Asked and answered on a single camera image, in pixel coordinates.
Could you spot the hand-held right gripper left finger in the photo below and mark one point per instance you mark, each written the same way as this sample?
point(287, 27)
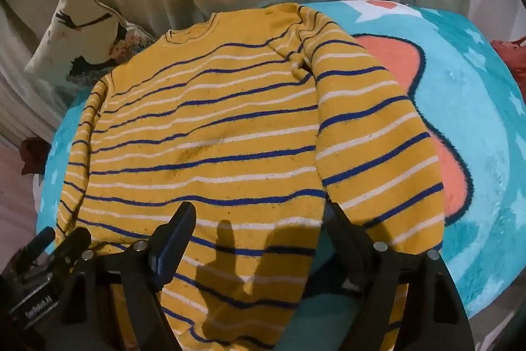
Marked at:
point(166, 252)

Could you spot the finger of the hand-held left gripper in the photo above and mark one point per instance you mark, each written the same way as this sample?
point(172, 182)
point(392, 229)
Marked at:
point(38, 246)
point(74, 240)

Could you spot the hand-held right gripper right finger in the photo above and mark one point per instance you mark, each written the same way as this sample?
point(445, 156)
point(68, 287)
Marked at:
point(349, 244)

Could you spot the yellow striped sweater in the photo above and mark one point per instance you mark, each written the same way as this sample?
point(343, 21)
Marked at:
point(230, 137)

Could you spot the dark red cloth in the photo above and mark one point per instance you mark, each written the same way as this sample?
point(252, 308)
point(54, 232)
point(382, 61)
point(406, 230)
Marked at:
point(35, 155)

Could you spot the teal cartoon printed blanket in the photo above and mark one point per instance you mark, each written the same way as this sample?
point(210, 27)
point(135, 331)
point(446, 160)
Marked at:
point(464, 120)

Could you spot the cream figure print pillow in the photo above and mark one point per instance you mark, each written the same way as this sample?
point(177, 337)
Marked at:
point(82, 34)

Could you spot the bright red cloth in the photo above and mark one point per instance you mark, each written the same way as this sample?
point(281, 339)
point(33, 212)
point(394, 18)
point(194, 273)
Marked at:
point(511, 53)

